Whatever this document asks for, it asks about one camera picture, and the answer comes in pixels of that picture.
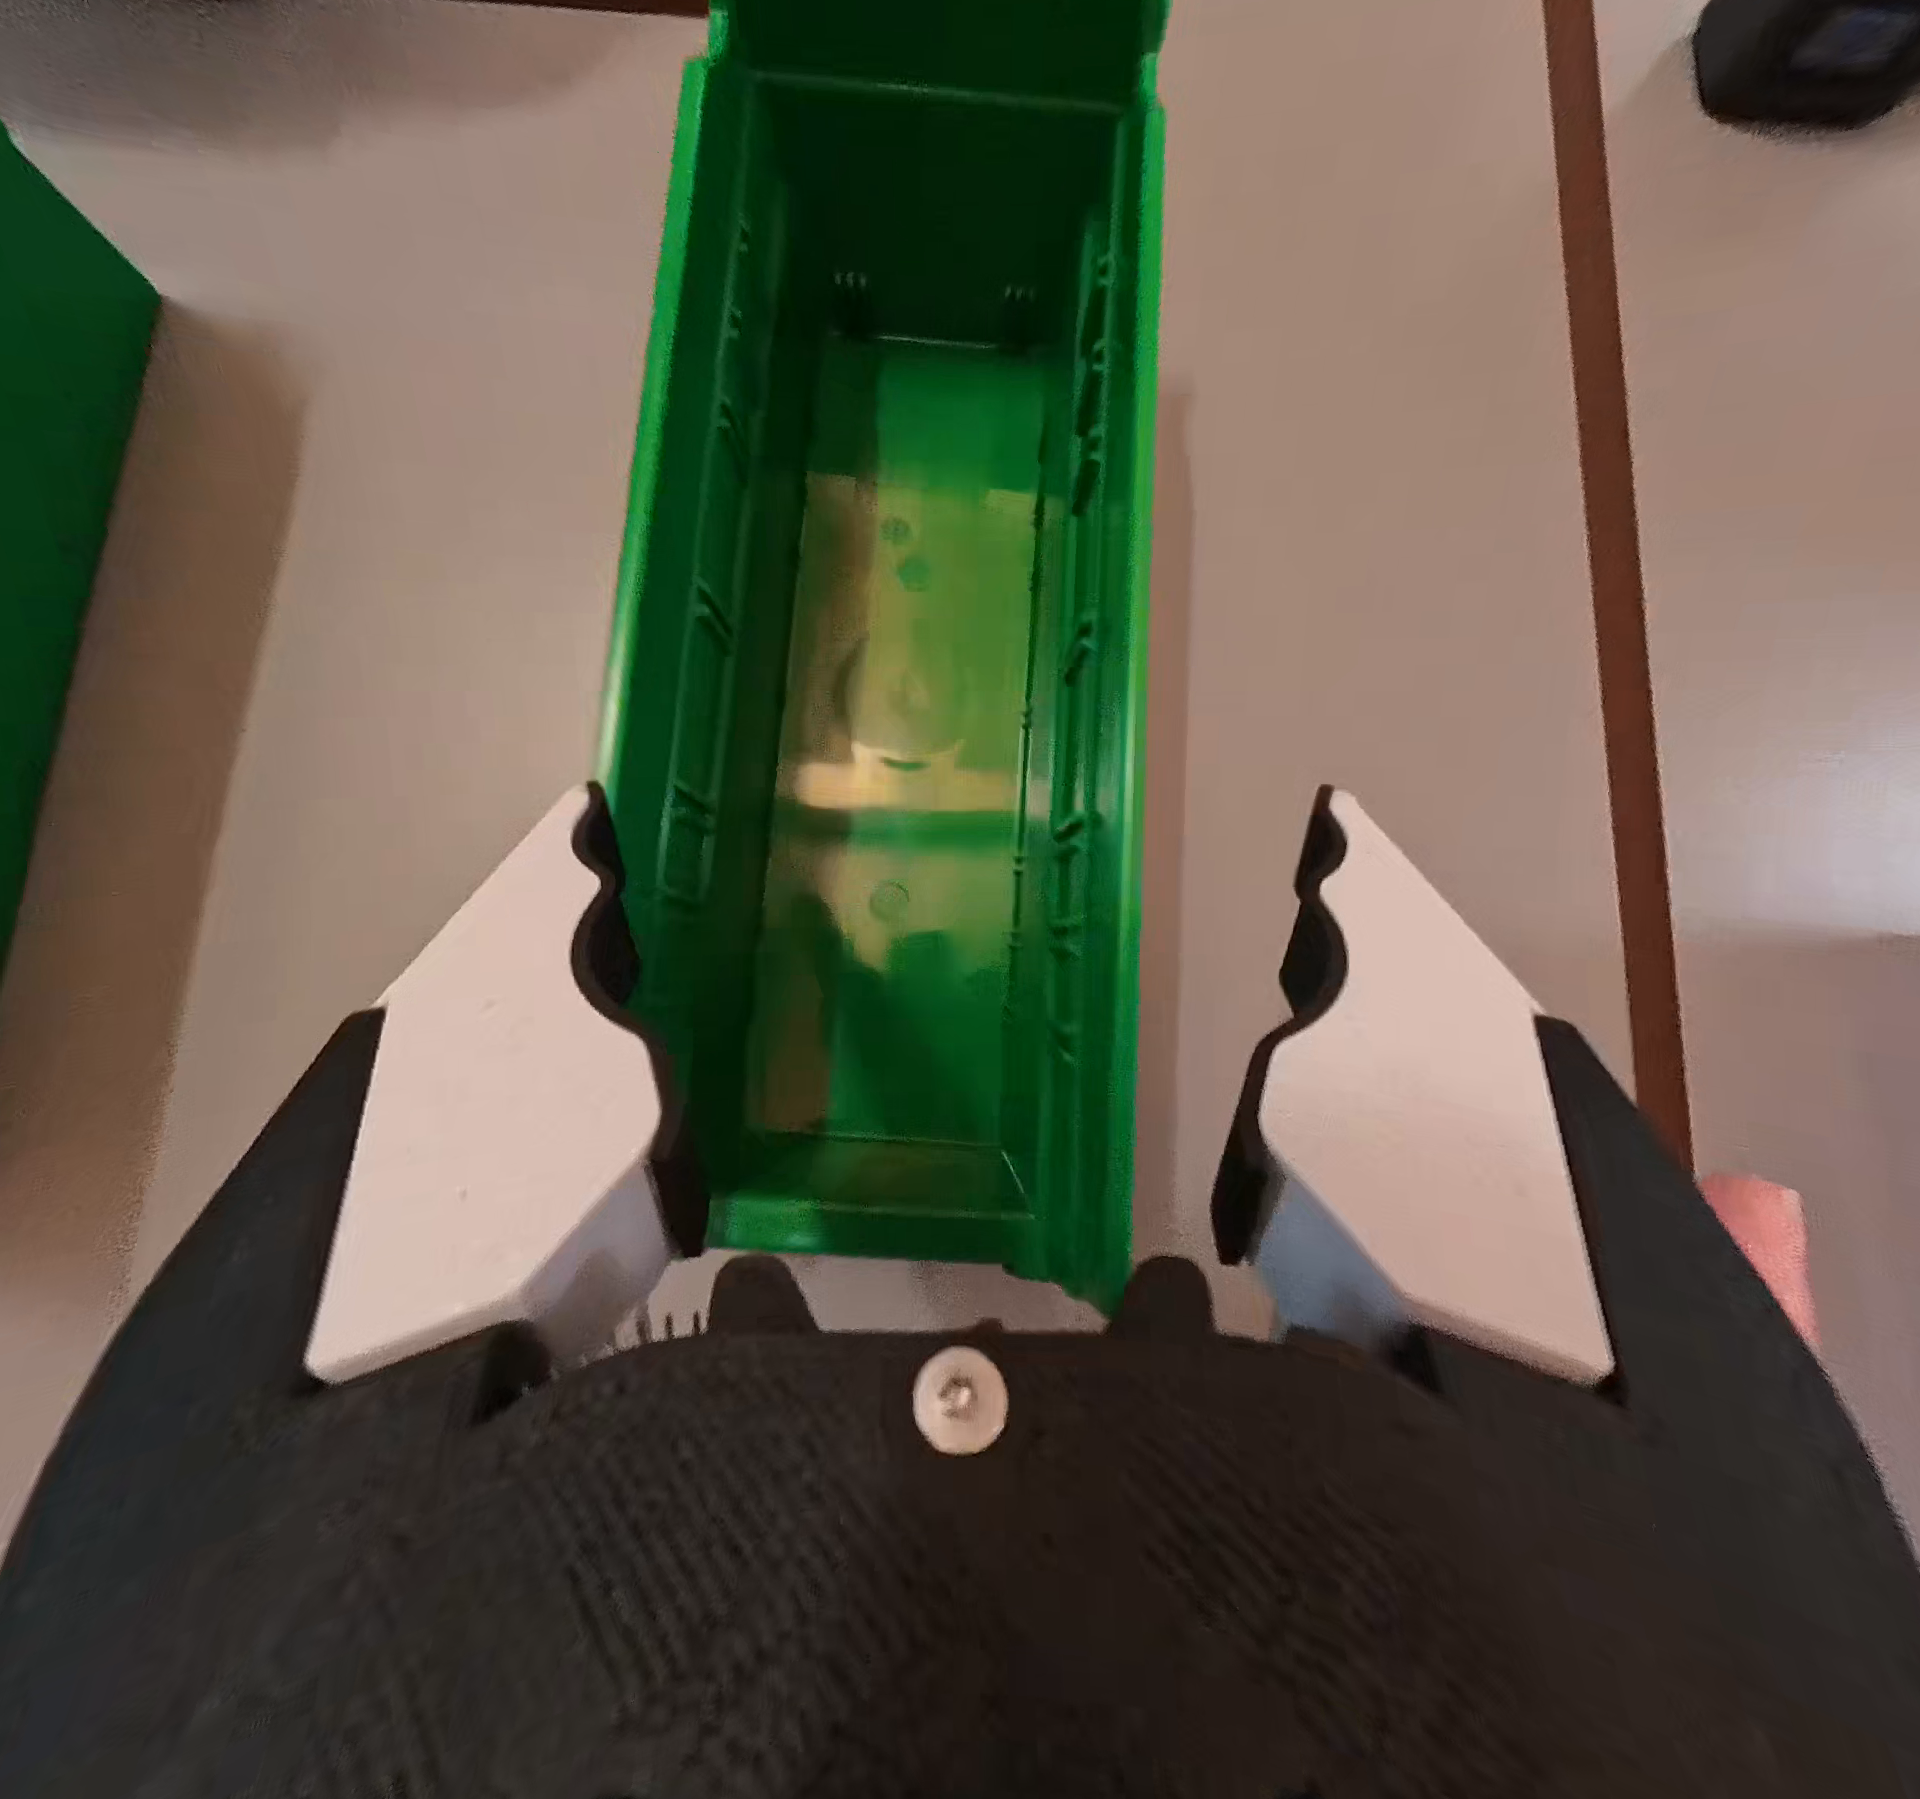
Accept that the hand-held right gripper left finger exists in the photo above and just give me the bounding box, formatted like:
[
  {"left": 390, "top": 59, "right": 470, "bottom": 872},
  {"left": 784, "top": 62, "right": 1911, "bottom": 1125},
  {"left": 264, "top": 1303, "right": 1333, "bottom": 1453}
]
[{"left": 302, "top": 778, "right": 707, "bottom": 1388}]

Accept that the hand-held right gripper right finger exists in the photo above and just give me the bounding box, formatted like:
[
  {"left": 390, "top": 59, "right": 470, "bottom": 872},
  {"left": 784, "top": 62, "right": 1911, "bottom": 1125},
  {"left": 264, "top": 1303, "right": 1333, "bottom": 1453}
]
[{"left": 1209, "top": 785, "right": 1622, "bottom": 1396}]

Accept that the green plastic bin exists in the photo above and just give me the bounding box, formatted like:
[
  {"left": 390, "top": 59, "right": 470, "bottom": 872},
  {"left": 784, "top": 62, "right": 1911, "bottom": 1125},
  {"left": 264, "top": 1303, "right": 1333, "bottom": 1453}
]
[
  {"left": 611, "top": 0, "right": 1179, "bottom": 1309},
  {"left": 0, "top": 129, "right": 165, "bottom": 966}
]

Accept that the black charger box with display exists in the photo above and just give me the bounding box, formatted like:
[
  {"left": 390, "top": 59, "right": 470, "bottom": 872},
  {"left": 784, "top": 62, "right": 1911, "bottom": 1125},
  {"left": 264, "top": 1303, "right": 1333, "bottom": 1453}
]
[{"left": 1693, "top": 0, "right": 1920, "bottom": 131}]

